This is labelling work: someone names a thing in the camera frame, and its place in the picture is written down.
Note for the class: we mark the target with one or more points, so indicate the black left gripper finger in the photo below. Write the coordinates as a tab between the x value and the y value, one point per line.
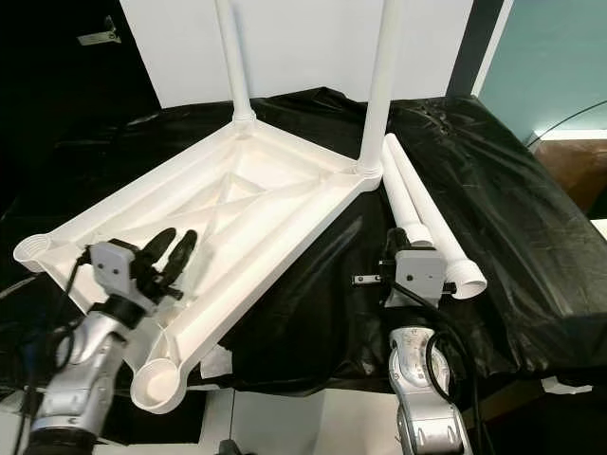
159	246
181	256

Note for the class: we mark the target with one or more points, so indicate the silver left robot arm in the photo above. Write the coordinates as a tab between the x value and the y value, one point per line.
85	370

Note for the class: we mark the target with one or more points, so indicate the black plastic cover sheet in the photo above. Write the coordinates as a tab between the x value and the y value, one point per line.
503	218

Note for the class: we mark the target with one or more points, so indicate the dark wooden table leg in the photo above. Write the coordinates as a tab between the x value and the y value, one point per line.
514	400

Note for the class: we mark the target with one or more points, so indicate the brown wooden furniture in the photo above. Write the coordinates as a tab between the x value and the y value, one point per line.
574	168

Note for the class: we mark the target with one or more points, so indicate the dark vertical pillar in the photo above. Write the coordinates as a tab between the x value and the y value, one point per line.
474	47

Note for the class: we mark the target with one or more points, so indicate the teal glass panel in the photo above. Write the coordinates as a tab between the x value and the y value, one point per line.
545	57

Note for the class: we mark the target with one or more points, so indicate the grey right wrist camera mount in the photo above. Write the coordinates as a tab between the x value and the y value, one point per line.
422	275

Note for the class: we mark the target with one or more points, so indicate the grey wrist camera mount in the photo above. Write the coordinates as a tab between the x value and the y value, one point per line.
422	275
119	270

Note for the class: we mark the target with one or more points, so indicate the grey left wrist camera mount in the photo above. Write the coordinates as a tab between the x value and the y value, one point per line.
119	270

